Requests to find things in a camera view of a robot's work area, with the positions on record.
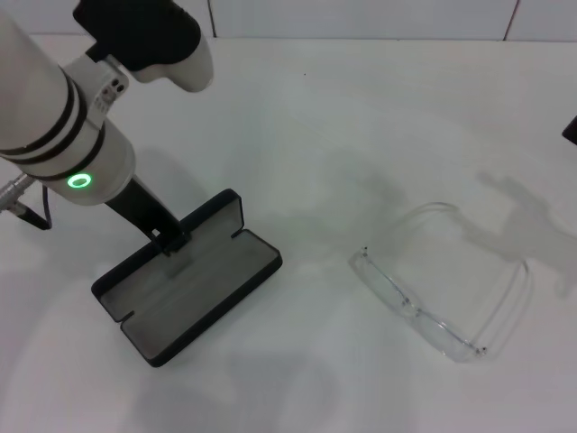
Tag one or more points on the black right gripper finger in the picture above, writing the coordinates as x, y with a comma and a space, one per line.
572, 131

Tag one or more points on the clear white glasses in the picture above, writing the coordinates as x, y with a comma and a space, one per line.
383, 279

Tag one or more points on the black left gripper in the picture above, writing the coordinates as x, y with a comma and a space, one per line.
140, 207

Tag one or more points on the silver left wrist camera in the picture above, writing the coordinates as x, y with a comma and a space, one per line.
180, 58

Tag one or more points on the left wrist camera mount bracket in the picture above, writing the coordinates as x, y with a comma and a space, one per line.
108, 90

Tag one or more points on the black glasses case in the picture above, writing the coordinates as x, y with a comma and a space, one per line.
194, 297

